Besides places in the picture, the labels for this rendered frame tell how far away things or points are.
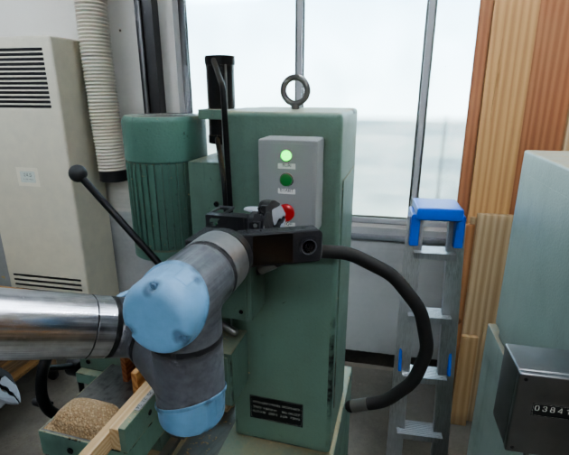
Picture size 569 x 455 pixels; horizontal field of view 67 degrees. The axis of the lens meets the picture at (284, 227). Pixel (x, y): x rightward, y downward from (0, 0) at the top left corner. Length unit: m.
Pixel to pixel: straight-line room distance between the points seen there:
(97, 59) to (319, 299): 1.91
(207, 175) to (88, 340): 0.45
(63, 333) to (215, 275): 0.18
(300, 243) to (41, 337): 0.31
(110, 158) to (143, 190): 1.54
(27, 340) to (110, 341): 0.09
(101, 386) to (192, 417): 0.67
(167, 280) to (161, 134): 0.54
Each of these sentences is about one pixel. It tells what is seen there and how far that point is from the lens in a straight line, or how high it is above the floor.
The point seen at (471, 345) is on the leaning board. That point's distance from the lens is 2.21.
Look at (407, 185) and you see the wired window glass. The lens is 2.35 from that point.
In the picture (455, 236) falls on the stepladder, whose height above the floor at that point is 1.05.
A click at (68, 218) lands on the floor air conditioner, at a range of 2.57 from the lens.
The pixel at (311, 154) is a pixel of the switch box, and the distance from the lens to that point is 0.70.
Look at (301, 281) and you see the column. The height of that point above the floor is 1.21.
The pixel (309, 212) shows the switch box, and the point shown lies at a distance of 0.72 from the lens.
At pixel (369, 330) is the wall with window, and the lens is 2.58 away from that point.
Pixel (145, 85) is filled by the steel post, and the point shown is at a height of 1.58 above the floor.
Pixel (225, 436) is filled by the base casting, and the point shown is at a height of 0.80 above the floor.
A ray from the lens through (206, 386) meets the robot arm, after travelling 0.47.
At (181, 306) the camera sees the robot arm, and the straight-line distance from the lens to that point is 0.39.
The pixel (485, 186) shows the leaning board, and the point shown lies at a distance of 2.16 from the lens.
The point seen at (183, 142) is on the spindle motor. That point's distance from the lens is 0.91.
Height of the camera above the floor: 1.56
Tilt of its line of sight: 18 degrees down
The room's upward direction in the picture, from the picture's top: straight up
